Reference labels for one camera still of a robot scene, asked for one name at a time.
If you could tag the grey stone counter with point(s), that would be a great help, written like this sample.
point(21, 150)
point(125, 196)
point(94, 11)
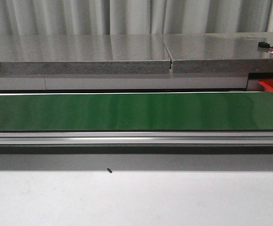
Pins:
point(134, 63)

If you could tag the green conveyor belt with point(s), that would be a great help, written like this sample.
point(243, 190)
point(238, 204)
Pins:
point(137, 111)

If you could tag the white pleated curtain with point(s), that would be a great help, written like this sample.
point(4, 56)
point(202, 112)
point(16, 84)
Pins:
point(48, 17)

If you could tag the aluminium conveyor frame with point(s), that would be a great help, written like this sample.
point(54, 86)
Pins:
point(186, 138)

